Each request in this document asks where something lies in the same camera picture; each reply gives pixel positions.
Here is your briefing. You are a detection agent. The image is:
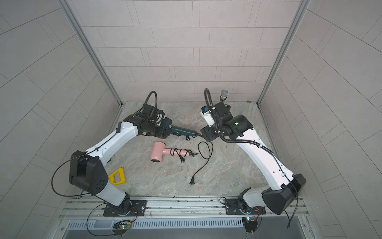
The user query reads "green hair dryer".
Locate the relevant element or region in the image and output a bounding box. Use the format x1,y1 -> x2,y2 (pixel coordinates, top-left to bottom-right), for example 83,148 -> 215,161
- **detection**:
158,117 -> 199,140

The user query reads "pink hair dryer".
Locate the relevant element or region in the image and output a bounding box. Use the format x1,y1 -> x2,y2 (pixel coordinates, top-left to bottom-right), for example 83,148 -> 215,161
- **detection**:
150,142 -> 191,163

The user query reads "green dryer cord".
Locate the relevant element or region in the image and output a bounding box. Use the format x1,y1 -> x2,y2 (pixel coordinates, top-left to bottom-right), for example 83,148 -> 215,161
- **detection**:
167,125 -> 204,141
190,141 -> 214,185

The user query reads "pink dryer black cord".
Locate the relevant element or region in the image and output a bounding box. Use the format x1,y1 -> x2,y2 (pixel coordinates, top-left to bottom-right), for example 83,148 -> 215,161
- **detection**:
169,147 -> 198,163

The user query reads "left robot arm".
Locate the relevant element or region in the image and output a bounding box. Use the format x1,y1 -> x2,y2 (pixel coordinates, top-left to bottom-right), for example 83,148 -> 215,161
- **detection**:
69,104 -> 165,216

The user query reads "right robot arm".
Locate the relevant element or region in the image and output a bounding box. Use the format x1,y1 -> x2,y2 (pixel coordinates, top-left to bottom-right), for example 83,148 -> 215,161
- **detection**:
201,102 -> 306,215

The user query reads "microphone on black stand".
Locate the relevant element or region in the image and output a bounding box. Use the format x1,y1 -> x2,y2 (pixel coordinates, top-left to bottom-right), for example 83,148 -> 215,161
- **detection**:
219,89 -> 229,102

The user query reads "yellow triangular plastic piece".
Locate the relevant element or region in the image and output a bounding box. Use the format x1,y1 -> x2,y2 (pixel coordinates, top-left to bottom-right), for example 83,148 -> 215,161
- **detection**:
109,167 -> 126,185

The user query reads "left circuit board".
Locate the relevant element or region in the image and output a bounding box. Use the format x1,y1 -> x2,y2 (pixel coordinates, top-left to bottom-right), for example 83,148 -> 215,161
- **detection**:
113,220 -> 132,231

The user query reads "circuit board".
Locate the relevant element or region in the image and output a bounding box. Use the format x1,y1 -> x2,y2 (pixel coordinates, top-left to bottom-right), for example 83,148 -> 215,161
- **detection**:
242,217 -> 258,233
113,220 -> 132,231

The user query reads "right circuit board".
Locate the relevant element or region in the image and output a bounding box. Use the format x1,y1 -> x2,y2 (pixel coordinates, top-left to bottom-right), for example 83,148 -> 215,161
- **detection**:
242,217 -> 258,233

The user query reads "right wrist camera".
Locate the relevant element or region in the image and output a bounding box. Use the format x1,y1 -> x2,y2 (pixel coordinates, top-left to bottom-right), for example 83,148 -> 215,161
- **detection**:
201,106 -> 215,127

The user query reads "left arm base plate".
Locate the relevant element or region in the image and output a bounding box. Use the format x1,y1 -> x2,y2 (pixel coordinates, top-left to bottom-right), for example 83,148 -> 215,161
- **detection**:
103,200 -> 147,217

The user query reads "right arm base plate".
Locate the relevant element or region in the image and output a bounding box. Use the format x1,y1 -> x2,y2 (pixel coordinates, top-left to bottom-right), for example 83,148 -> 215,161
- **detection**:
222,198 -> 266,216

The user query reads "aluminium rail frame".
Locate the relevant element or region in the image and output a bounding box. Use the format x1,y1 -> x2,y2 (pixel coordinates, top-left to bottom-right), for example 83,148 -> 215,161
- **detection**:
58,195 -> 309,222

